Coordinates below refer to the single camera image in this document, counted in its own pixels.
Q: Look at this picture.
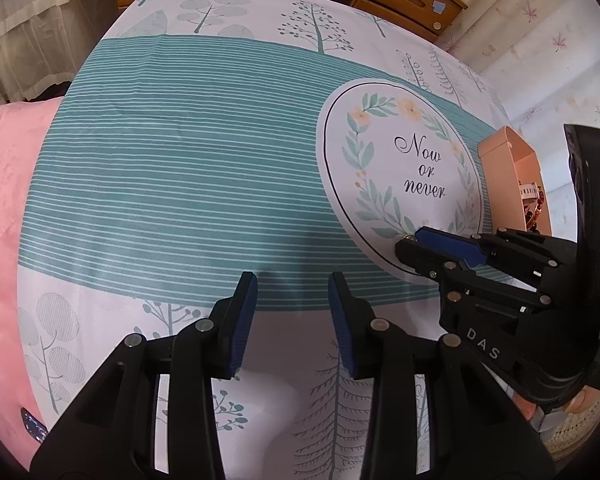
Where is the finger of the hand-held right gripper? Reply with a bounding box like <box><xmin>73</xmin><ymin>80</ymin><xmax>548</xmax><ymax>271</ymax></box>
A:
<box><xmin>415</xmin><ymin>226</ymin><xmax>578</xmax><ymax>291</ymax></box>
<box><xmin>395</xmin><ymin>239</ymin><xmax>551</xmax><ymax>311</ymax></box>

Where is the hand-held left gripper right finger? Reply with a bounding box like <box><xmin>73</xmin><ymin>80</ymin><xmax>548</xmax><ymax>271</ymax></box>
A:
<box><xmin>328</xmin><ymin>271</ymin><xmax>561</xmax><ymax>480</ymax></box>

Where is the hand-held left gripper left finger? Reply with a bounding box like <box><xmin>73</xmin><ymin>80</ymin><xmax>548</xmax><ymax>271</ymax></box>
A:
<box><xmin>30</xmin><ymin>271</ymin><xmax>258</xmax><ymax>480</ymax></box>

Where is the gold rhinestone necklace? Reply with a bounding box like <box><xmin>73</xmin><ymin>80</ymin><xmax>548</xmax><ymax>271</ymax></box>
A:
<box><xmin>522</xmin><ymin>199</ymin><xmax>549</xmax><ymax>232</ymax></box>

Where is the orange jewelry box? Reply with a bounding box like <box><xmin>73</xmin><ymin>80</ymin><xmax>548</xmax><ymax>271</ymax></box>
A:
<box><xmin>477</xmin><ymin>127</ymin><xmax>554</xmax><ymax>237</ymax></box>

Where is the beige woven cushion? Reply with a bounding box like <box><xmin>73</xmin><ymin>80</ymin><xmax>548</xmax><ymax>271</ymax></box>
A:
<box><xmin>542</xmin><ymin>407</ymin><xmax>600</xmax><ymax>463</ymax></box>

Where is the tree printed teal tablecloth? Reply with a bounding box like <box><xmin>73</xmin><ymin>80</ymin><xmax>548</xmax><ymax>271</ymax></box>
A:
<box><xmin>17</xmin><ymin>0</ymin><xmax>553</xmax><ymax>480</ymax></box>

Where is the blue glittery hair clip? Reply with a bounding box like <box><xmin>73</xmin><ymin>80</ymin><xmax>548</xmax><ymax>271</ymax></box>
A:
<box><xmin>19</xmin><ymin>407</ymin><xmax>49</xmax><ymax>444</ymax></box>

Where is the pink blanket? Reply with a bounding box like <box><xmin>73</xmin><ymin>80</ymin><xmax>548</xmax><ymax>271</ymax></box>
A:
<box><xmin>0</xmin><ymin>97</ymin><xmax>63</xmax><ymax>461</ymax></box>

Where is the cream lace cover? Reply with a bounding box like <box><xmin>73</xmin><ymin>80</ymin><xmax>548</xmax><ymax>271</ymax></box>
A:
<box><xmin>0</xmin><ymin>0</ymin><xmax>118</xmax><ymax>107</ymax></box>

